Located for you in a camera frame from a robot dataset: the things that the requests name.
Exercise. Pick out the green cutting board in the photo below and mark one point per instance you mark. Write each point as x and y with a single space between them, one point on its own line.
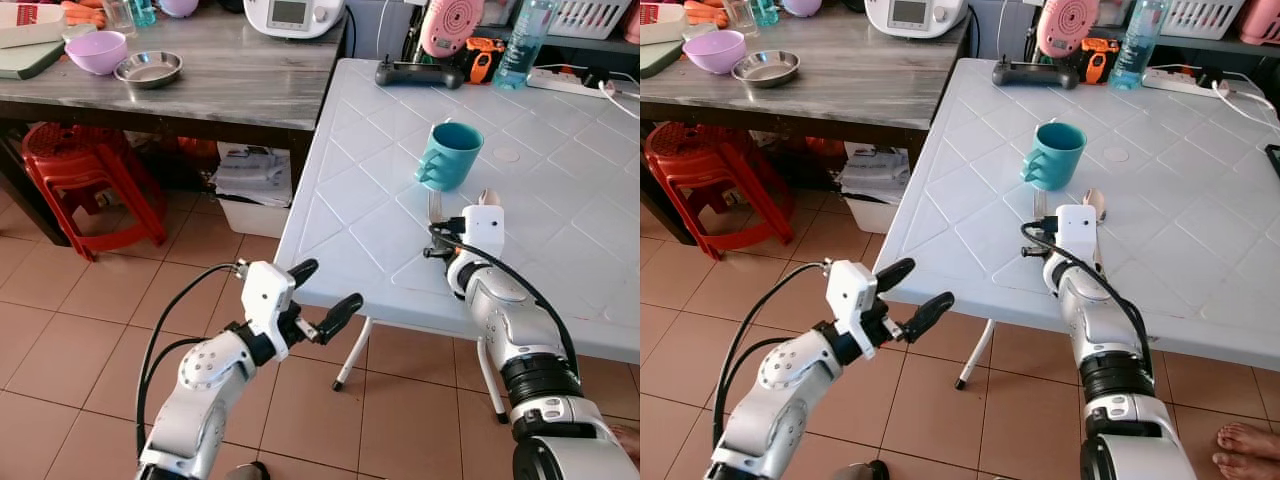
30 60
658 58

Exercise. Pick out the person's bare foot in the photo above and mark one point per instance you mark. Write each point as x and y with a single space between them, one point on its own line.
628 445
1248 450

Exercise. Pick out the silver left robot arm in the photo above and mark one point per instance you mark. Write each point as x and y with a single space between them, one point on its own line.
205 400
785 395

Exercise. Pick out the white plastic folding table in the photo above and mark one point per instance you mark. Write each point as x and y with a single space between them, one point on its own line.
1180 220
570 200

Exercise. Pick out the orange carrots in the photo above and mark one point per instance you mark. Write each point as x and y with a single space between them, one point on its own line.
82 14
706 13

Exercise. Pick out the round steel dish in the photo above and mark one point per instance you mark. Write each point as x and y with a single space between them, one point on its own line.
766 69
148 70

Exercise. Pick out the purple plastic bowl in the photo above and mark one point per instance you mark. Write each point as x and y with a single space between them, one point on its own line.
714 50
96 52

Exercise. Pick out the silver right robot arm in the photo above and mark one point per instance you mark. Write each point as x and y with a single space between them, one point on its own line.
525 345
1105 340

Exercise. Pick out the teal plastic cup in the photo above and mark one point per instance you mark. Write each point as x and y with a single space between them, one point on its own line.
1052 155
448 155

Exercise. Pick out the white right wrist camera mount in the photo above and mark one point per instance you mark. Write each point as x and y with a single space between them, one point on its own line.
485 230
1077 230

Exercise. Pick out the clear blue water bottle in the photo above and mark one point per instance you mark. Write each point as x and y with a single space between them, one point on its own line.
520 50
1136 50

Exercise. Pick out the orange and black device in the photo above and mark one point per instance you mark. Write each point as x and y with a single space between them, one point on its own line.
483 60
1099 60

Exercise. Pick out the grey wooden table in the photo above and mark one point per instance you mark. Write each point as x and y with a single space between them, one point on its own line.
860 85
240 85

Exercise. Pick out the white power strip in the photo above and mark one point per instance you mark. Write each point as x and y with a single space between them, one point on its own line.
560 80
1180 80

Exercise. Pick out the red plastic stool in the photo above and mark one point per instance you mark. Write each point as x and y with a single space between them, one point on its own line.
700 160
75 160

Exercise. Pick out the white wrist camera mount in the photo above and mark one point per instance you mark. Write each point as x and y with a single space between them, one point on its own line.
1077 230
850 290
485 230
266 292

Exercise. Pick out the white box with papers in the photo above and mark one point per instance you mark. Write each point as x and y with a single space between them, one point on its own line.
872 185
255 185

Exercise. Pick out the pink round appliance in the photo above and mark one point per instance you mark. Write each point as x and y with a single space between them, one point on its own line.
452 25
1068 25

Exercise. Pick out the black flat device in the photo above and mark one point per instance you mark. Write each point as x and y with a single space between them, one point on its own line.
1274 160

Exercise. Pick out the white slotted plastic basket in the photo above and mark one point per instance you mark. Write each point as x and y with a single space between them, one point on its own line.
1203 18
590 18

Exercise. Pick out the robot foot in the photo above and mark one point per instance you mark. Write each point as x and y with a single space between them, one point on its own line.
247 472
862 471

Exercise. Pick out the pink plastic container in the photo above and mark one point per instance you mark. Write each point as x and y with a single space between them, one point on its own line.
1262 22

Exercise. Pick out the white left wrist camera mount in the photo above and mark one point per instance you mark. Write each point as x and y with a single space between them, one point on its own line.
266 292
850 290

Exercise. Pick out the white kitchen appliance with display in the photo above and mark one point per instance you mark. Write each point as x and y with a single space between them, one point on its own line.
912 17
290 18

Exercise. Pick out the black handheld controller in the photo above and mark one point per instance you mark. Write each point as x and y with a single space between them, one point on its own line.
415 73
1032 73

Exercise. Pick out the clear drinking glass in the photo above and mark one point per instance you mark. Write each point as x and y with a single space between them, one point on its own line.
118 16
740 15

